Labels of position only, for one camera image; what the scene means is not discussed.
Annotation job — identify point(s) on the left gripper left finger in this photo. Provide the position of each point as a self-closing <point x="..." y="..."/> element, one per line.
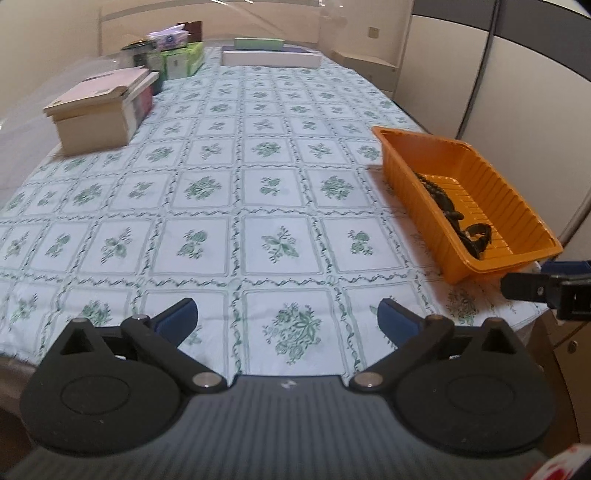
<point x="157" y="339"/>

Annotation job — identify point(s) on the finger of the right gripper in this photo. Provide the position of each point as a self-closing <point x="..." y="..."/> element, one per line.
<point x="531" y="287"/>
<point x="566" y="268"/>

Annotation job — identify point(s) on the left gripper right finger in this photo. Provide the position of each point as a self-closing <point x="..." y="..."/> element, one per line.
<point x="418" y="340"/>

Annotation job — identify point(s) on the orange plastic tray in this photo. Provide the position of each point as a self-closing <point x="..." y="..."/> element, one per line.
<point x="477" y="190"/>

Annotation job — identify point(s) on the black wrist watch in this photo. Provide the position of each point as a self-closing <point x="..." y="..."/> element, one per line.
<point x="476" y="238"/>

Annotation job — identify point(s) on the floral patterned bed sheet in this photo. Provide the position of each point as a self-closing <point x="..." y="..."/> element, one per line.
<point x="257" y="192"/>

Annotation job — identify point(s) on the sliding wardrobe doors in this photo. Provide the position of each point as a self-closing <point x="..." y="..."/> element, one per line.
<point x="512" y="79"/>

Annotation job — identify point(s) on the beige cardboard box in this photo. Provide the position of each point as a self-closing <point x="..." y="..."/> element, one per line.
<point x="109" y="128"/>

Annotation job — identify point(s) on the books on box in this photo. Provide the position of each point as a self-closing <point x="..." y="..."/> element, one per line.
<point x="109" y="89"/>

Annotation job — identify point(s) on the dark green cup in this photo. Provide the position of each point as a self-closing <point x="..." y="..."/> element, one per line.
<point x="157" y="85"/>

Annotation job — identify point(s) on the beige nightstand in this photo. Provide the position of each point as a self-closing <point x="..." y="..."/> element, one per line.
<point x="380" y="73"/>

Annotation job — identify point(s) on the green tissue box pack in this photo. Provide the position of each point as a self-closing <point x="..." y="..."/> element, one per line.
<point x="183" y="62"/>

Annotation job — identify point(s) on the long white box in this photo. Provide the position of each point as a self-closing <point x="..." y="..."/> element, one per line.
<point x="312" y="59"/>

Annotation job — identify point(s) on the purple tissue pack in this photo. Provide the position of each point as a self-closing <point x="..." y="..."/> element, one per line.
<point x="169" y="39"/>

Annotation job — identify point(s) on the green flat box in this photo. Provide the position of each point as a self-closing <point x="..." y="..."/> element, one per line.
<point x="257" y="43"/>

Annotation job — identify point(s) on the dark brown box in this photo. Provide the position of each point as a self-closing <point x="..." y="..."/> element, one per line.
<point x="194" y="31"/>

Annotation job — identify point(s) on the wooden bed headboard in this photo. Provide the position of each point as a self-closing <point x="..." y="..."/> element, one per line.
<point x="123" y="22"/>

